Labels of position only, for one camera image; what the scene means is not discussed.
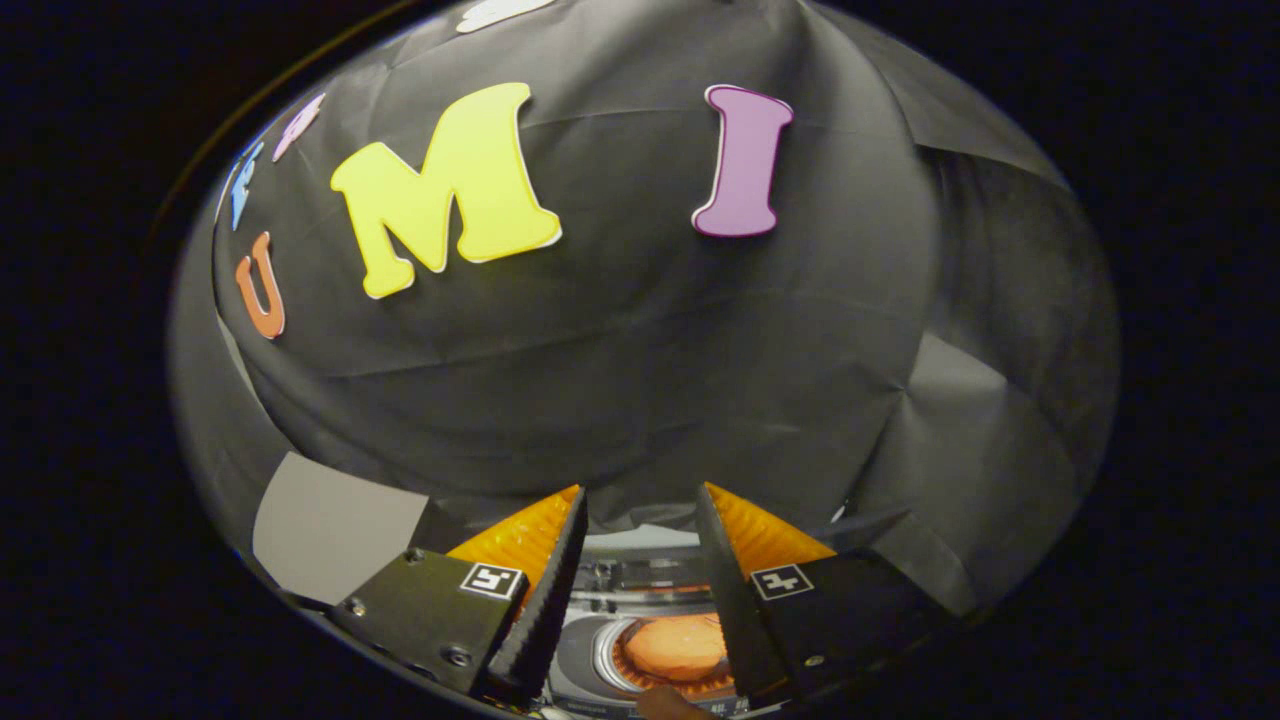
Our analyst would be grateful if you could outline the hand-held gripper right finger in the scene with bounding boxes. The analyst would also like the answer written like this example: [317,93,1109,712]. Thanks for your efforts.
[695,482,956,706]

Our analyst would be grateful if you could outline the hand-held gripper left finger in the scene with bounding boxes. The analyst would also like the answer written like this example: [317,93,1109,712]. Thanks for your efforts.
[335,485,589,706]

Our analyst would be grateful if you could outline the grey washing machine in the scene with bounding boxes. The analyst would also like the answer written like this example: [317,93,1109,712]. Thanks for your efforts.
[545,525,763,717]

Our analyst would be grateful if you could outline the orange polo shirt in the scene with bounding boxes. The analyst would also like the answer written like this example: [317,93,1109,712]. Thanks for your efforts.
[624,613,730,684]

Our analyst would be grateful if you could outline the black washing machine lid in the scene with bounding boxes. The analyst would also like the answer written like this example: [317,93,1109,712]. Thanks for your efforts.
[572,548,717,613]

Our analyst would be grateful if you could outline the black backdrop cloth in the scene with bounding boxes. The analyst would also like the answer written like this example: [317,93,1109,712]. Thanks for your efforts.
[168,0,1121,616]

